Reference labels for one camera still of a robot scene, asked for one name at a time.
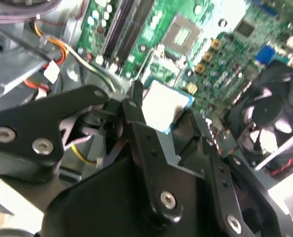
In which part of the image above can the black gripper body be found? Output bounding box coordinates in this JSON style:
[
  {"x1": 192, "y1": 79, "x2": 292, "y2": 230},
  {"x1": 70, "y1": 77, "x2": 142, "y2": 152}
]
[{"x1": 39, "y1": 157, "x2": 227, "y2": 237}]

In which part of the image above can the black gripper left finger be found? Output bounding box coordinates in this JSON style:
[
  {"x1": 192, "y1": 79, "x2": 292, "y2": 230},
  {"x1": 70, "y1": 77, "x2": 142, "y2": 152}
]
[{"x1": 0, "y1": 80, "x2": 184, "y2": 224}]

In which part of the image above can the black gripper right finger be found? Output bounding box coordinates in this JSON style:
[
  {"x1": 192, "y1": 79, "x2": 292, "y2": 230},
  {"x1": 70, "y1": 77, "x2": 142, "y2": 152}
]
[{"x1": 180, "y1": 108, "x2": 293, "y2": 237}]

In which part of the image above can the silver green CPU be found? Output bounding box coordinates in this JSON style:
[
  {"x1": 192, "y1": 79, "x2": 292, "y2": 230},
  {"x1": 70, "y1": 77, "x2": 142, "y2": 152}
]
[{"x1": 141, "y1": 79, "x2": 195, "y2": 135}]

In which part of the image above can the metal locking lever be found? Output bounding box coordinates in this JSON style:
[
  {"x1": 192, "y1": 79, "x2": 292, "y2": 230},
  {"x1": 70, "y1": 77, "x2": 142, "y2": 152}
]
[{"x1": 132, "y1": 48, "x2": 159, "y2": 81}]

